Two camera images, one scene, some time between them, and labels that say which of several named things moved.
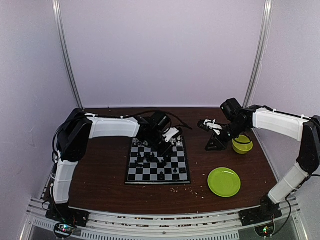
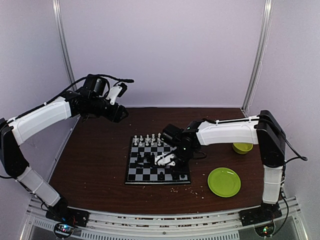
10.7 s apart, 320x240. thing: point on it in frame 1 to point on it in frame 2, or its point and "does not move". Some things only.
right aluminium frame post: (262, 48) does not move
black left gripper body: (153, 141) to (96, 108)
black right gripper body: (234, 132) to (184, 154)
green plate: (224, 182) does not move
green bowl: (242, 144) does not move
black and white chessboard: (145, 166) does not move
